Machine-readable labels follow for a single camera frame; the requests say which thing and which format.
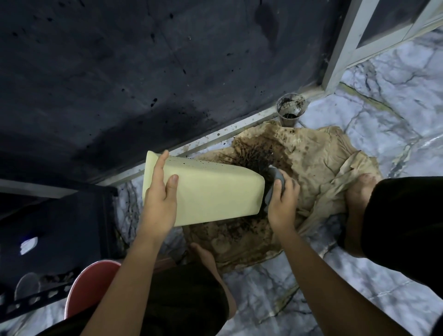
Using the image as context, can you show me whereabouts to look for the cream plastic planter pot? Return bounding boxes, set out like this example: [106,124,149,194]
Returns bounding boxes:
[142,150,266,227]

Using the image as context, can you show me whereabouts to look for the person's right hand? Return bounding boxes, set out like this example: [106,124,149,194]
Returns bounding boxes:
[267,169,301,233]

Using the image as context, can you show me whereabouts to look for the person's left forearm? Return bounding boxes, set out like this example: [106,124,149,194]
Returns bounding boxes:
[81,235,167,336]

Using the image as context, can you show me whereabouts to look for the stained beige cloth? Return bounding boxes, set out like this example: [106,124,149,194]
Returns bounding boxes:
[183,120,383,274]

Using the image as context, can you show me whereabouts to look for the red plastic stool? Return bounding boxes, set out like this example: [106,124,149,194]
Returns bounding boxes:
[64,260,122,320]

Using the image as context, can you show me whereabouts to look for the black metal rack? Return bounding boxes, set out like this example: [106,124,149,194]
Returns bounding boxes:
[0,178,120,324]

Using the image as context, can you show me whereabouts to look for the person's right forearm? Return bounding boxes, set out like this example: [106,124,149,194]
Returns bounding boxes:
[277,228,413,336]

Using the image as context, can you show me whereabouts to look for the grey hand scoop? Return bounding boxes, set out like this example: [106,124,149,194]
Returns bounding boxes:
[264,165,286,209]

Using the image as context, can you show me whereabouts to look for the black shorts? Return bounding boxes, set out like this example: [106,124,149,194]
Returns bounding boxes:
[35,177,443,336]

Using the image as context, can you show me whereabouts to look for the white metal door frame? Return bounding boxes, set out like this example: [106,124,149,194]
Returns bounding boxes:
[321,0,443,96]

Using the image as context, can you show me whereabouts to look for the white floor track rail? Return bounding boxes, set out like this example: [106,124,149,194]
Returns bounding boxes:
[99,82,326,187]

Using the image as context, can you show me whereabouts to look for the clear plastic lid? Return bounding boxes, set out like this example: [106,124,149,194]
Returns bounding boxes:
[14,272,42,302]

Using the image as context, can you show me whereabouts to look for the person's left hand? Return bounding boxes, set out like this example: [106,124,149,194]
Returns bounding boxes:
[138,150,179,243]

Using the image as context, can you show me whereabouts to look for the pile of dark soil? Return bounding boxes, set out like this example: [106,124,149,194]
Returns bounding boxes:
[221,134,281,180]

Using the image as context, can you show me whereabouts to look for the clear plastic cup with soil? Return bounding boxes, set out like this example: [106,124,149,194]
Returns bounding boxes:
[276,93,307,127]

